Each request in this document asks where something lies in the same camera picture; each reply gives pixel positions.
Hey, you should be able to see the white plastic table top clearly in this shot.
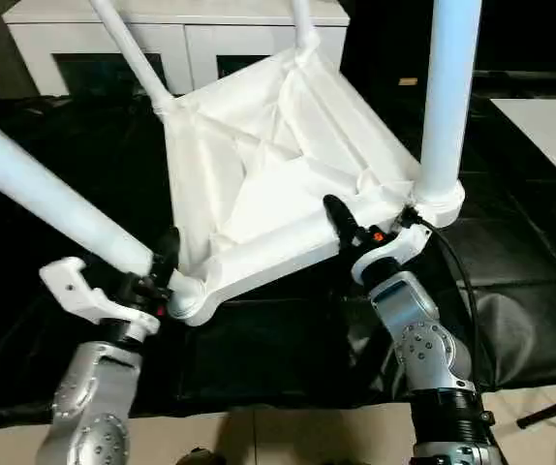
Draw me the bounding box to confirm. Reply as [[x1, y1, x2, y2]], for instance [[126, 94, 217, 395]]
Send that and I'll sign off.
[[154, 46, 467, 326]]

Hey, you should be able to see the white plastic table leg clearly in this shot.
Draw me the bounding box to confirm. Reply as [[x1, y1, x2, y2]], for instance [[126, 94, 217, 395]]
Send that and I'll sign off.
[[0, 103, 207, 322], [289, 0, 322, 60], [88, 0, 175, 116], [416, 0, 483, 205]]

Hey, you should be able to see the black work mat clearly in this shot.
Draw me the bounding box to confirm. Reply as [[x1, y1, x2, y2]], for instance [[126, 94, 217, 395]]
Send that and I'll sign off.
[[0, 90, 556, 430]]

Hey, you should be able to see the white furniture panel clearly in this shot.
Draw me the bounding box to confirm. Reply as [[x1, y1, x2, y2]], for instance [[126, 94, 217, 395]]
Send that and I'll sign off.
[[488, 97, 556, 201]]

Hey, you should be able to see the white sideboard cabinet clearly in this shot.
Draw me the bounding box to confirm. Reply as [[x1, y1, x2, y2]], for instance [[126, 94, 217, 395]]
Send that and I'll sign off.
[[1, 0, 352, 99]]

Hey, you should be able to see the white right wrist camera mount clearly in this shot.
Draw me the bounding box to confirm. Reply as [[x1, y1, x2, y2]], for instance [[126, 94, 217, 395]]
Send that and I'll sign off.
[[352, 225, 435, 288]]

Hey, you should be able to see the black metal table frame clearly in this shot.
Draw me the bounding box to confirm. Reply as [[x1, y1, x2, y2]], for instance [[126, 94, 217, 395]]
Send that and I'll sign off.
[[516, 387, 556, 430]]

